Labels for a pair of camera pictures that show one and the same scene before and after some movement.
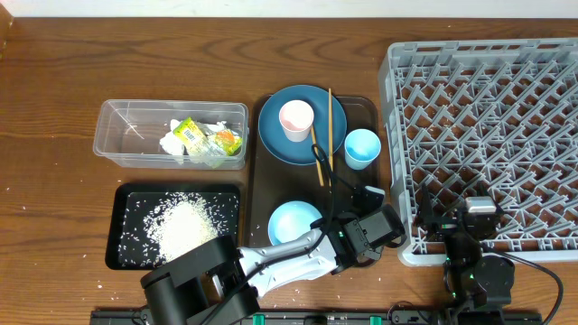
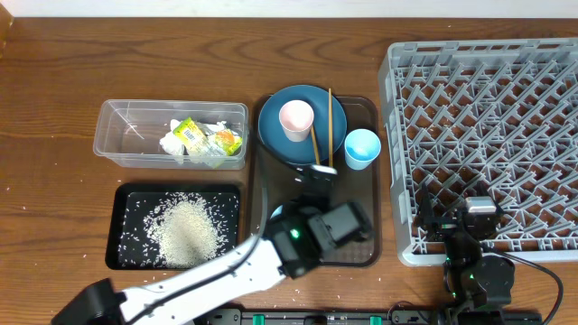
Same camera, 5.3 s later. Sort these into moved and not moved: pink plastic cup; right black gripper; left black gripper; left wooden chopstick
Moved: left black gripper
Not moved: left wooden chopstick; right black gripper; pink plastic cup
